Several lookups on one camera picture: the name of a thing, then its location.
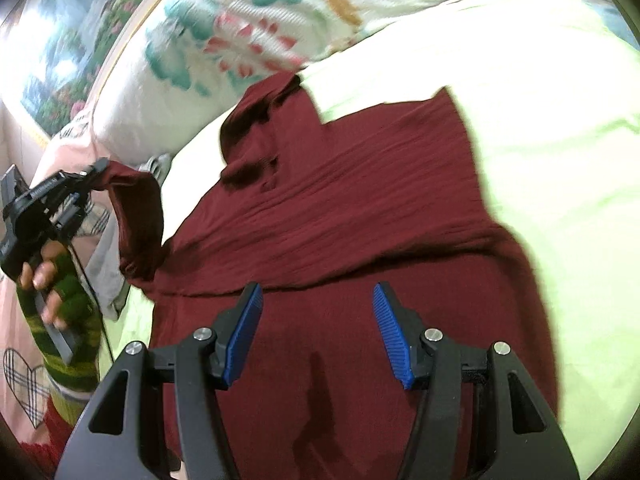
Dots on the grey folded towel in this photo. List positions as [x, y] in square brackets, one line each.
[102, 265]

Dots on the pink quilt with plaid hearts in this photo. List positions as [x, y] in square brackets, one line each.
[20, 410]

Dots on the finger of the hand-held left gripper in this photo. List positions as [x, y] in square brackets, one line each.
[87, 172]
[70, 212]

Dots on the framed landscape wall painting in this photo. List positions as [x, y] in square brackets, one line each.
[65, 60]

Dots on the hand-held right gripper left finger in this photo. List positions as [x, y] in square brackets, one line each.
[244, 332]

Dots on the person's left forearm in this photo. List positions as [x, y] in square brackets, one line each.
[75, 400]

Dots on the light green bed sheet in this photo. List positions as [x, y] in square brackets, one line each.
[560, 160]

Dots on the maroon knit sweater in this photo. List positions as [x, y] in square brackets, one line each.
[325, 200]

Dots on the person's left hand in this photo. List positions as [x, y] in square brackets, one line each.
[70, 300]

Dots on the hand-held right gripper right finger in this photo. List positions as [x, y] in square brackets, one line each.
[392, 332]

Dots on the white floral pillow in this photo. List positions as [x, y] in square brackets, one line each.
[225, 35]

